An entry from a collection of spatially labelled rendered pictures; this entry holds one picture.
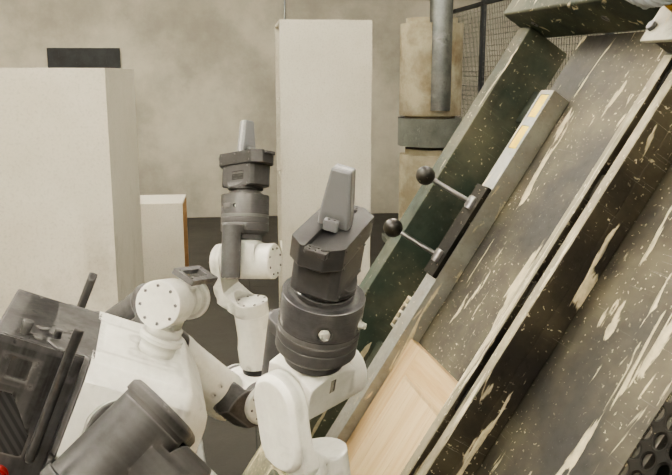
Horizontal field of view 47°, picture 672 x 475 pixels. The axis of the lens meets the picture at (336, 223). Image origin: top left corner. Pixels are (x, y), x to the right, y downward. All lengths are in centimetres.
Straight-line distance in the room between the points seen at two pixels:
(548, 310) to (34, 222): 273
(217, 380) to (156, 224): 483
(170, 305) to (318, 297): 35
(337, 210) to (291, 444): 25
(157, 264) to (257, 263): 492
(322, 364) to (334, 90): 417
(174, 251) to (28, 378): 521
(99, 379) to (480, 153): 102
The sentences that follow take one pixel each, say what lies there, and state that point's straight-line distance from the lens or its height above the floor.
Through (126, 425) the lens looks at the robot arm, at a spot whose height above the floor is 135.
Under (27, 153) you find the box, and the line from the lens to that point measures 351.
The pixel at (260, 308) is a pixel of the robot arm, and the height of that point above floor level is 131.
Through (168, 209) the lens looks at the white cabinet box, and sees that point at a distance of 617.
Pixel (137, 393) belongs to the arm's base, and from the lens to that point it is 92.
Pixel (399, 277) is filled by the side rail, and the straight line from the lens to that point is 171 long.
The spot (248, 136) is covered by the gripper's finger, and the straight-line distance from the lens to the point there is 143.
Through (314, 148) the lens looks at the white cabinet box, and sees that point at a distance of 492.
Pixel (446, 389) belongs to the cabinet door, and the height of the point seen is 122.
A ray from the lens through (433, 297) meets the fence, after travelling 148.
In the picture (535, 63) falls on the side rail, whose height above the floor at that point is 175.
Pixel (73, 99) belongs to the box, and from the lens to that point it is 345.
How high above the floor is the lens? 174
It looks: 11 degrees down
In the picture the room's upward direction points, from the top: straight up
